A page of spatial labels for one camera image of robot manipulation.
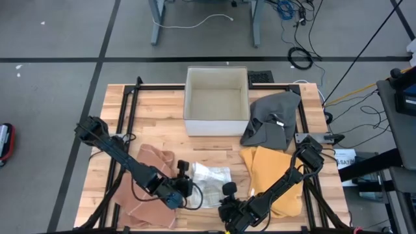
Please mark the grey desk leg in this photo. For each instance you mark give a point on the grey desk leg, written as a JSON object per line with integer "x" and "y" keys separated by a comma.
{"x": 157, "y": 29}
{"x": 256, "y": 29}

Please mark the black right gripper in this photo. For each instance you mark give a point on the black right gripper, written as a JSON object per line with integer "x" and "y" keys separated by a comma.
{"x": 235, "y": 214}

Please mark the dark grey towel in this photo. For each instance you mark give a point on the dark grey towel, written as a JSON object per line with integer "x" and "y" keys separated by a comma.
{"x": 269, "y": 110}

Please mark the red and black bag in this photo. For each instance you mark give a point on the red and black bag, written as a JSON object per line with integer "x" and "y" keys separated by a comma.
{"x": 6, "y": 143}

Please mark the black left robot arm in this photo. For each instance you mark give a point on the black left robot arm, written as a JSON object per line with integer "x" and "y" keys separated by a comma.
{"x": 120, "y": 156}

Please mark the red round knob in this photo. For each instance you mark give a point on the red round knob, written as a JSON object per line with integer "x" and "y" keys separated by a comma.
{"x": 358, "y": 230}

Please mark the black electronics case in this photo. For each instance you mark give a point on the black electronics case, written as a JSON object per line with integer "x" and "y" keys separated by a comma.
{"x": 406, "y": 104}

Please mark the black perforated floor plate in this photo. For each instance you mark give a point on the black perforated floor plate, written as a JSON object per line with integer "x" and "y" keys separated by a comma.
{"x": 261, "y": 78}

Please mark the beige fabric storage box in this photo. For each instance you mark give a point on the beige fabric storage box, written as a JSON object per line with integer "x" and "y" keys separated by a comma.
{"x": 216, "y": 107}

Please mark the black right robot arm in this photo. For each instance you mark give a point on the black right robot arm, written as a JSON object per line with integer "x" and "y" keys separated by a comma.
{"x": 286, "y": 182}

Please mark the pink striped towel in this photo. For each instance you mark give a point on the pink striped towel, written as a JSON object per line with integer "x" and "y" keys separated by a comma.
{"x": 149, "y": 214}

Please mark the mustard yellow towel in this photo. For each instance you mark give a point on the mustard yellow towel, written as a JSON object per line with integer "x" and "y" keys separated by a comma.
{"x": 269, "y": 169}

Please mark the black side desk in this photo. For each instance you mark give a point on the black side desk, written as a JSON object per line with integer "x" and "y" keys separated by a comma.
{"x": 399, "y": 136}

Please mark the white crumpled sheet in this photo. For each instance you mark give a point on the white crumpled sheet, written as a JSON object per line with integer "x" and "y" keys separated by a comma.
{"x": 412, "y": 52}

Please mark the white printed paper box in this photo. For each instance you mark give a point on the white printed paper box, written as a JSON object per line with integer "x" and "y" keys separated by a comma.
{"x": 344, "y": 161}

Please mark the long thin black pole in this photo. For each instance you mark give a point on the long thin black pole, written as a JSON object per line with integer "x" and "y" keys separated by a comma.
{"x": 378, "y": 32}

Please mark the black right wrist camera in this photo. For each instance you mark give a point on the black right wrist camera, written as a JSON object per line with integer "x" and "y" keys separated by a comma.
{"x": 229, "y": 189}

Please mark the white plaid kitchen towel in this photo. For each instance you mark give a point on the white plaid kitchen towel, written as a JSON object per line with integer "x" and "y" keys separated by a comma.
{"x": 211, "y": 182}

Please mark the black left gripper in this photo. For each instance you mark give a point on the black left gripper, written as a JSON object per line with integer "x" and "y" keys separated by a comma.
{"x": 175, "y": 191}

